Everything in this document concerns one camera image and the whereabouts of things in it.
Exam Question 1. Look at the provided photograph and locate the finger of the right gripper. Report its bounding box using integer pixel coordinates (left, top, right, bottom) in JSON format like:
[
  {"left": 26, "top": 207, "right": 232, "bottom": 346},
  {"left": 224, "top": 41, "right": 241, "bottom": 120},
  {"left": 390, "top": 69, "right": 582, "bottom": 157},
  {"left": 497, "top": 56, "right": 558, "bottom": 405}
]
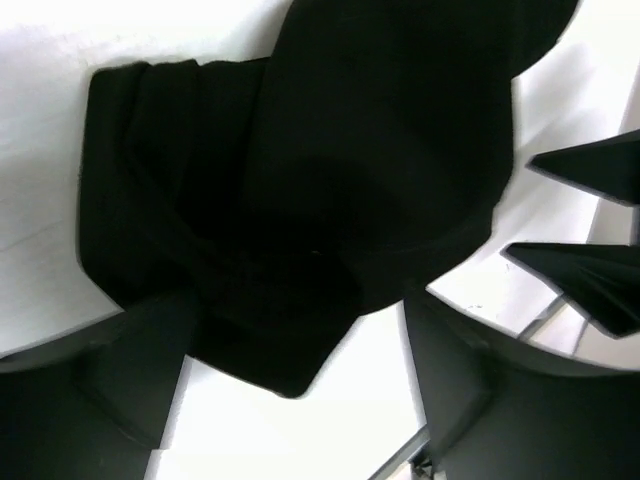
[
  {"left": 504, "top": 242, "right": 639, "bottom": 339},
  {"left": 528, "top": 130, "right": 639, "bottom": 205}
]

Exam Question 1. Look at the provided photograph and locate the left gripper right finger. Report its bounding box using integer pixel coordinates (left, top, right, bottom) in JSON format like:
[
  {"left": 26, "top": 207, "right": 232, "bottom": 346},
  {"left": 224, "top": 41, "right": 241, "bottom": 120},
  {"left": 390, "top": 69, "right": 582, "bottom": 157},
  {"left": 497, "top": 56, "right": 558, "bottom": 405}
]
[{"left": 404, "top": 294, "right": 639, "bottom": 479}]

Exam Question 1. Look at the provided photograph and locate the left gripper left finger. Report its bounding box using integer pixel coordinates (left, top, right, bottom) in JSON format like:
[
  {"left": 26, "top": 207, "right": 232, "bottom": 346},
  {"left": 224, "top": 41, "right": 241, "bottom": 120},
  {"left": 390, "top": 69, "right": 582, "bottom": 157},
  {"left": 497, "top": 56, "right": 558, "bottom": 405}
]
[{"left": 1, "top": 292, "right": 199, "bottom": 480}]

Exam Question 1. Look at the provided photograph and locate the black skirt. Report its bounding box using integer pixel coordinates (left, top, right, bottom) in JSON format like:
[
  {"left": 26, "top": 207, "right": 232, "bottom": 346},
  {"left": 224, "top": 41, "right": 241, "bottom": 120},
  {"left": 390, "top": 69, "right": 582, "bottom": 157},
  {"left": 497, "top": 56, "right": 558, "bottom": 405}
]
[{"left": 78, "top": 1, "right": 577, "bottom": 398}]

